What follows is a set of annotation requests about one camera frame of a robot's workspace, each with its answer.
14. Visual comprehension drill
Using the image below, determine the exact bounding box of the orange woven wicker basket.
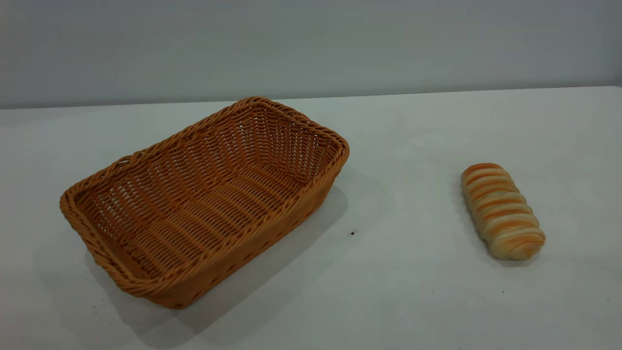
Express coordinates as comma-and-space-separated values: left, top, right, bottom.
59, 96, 350, 310

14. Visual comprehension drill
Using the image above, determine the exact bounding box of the striped swirl bread roll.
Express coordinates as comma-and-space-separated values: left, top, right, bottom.
461, 162, 546, 261

